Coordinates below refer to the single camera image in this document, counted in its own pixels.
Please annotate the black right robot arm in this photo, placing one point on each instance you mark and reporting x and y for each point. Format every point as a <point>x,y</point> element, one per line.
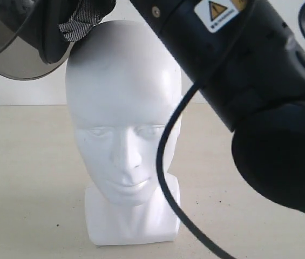
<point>251,71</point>

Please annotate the white mannequin head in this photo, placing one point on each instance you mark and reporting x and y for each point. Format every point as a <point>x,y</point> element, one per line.
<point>122,86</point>

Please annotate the black helmet with visor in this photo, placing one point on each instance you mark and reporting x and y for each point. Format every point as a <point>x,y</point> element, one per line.
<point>36,37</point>

